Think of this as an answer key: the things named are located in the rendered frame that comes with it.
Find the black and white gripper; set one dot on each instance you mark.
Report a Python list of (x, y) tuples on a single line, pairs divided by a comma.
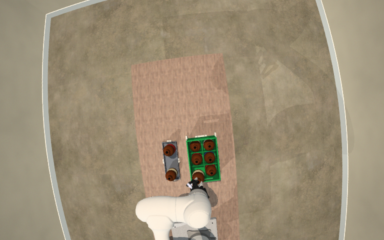
[(193, 184)]

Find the green box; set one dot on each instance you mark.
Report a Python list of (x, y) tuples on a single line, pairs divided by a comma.
[(202, 151)]

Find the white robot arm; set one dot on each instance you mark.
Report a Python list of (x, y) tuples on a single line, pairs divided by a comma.
[(161, 212)]

